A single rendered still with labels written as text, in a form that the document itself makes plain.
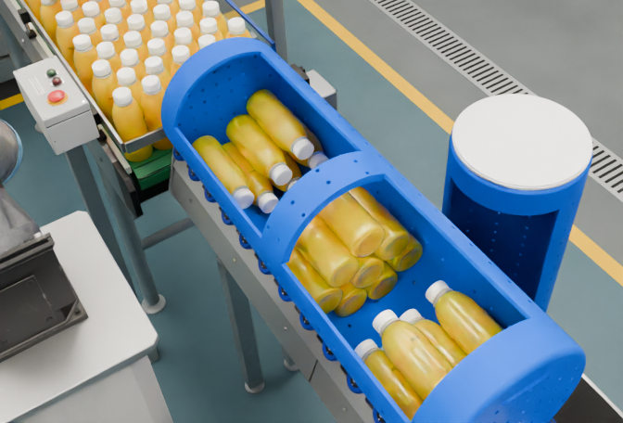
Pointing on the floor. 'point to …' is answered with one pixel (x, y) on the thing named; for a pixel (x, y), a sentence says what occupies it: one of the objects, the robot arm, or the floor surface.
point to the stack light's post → (274, 7)
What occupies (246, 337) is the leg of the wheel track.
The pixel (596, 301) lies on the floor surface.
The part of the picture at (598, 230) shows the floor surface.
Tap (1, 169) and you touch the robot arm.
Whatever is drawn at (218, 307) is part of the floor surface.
